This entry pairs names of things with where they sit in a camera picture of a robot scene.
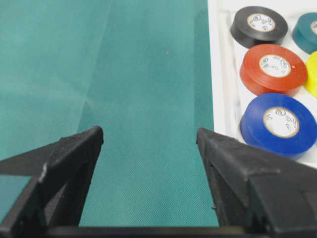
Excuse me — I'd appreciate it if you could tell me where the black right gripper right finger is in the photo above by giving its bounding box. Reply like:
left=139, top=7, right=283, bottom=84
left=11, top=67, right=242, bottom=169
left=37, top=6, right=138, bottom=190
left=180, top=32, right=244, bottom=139
left=196, top=127, right=317, bottom=238

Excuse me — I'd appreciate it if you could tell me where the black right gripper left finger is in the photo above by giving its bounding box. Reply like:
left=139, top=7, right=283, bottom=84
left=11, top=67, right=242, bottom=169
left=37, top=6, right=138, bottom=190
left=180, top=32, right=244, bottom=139
left=0, top=126, right=104, bottom=238

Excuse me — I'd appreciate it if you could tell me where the blue tape roll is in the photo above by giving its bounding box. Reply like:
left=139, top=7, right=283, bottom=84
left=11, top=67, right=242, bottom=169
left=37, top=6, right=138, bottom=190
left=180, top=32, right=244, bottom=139
left=240, top=93, right=317, bottom=160

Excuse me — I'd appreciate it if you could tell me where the red tape roll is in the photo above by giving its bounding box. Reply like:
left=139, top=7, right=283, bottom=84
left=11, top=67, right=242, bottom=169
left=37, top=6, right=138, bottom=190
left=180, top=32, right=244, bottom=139
left=240, top=44, right=308, bottom=96

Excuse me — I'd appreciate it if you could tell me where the yellow tape roll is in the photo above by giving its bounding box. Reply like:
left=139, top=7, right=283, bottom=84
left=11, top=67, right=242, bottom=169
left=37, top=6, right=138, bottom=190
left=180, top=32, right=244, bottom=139
left=304, top=51, right=317, bottom=98

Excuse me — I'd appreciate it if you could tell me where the black tape roll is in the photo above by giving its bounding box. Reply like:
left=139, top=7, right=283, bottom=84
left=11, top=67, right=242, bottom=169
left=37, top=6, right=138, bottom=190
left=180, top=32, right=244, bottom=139
left=230, top=6, right=288, bottom=49

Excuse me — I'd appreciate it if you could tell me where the green tape roll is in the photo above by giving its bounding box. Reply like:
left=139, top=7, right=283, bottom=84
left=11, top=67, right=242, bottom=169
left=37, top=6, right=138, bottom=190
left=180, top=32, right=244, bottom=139
left=292, top=12, right=317, bottom=55

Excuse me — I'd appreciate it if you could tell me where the white plastic case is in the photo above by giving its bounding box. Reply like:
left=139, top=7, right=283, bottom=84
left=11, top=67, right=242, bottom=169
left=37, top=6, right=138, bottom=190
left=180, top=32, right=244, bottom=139
left=208, top=0, right=317, bottom=141

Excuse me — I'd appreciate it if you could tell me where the green table cloth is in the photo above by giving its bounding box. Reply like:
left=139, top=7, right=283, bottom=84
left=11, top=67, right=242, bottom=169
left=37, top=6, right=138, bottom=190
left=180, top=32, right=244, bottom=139
left=0, top=0, right=218, bottom=227

